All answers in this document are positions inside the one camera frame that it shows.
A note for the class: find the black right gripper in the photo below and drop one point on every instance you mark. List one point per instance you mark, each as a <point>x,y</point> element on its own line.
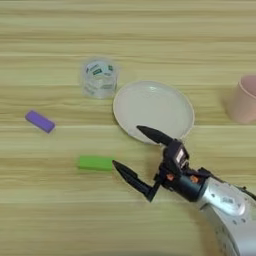
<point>185,185</point>

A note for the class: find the green rectangular block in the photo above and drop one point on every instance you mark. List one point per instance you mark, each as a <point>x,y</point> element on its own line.
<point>95,163</point>

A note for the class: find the round beige plate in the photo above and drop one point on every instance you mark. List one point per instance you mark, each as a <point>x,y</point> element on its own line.
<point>153,106</point>

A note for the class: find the pink plastic cup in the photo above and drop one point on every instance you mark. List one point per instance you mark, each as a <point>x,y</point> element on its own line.
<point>245,101</point>

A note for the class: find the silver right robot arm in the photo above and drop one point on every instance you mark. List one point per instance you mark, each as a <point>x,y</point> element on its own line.
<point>233,216</point>

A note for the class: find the small black box white label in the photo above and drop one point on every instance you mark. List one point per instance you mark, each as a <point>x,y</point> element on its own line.
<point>176,155</point>

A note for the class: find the clear tape roll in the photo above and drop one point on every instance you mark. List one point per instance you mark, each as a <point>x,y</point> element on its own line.
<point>99,78</point>

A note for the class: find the purple rectangular block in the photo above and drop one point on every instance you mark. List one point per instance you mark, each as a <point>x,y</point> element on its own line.
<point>40,121</point>

